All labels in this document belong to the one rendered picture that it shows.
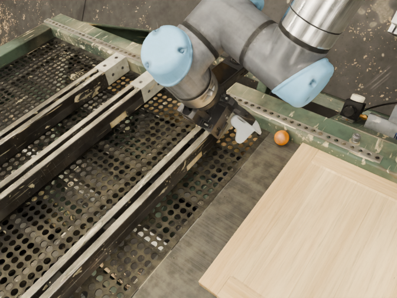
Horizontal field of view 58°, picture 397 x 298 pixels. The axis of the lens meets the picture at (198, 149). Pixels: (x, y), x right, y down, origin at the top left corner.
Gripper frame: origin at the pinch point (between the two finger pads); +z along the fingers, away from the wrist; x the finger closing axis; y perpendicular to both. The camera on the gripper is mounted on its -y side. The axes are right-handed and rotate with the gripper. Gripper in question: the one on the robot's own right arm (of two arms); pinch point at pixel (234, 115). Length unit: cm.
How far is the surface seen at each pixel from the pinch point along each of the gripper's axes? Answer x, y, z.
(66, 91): -75, 19, 27
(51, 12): -255, -24, 136
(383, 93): 14, -64, 115
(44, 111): -72, 29, 20
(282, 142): 2.7, -6.1, 39.9
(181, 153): -19.7, 14.5, 27.0
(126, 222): -14.8, 38.0, 11.4
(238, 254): 13.7, 28.3, 19.5
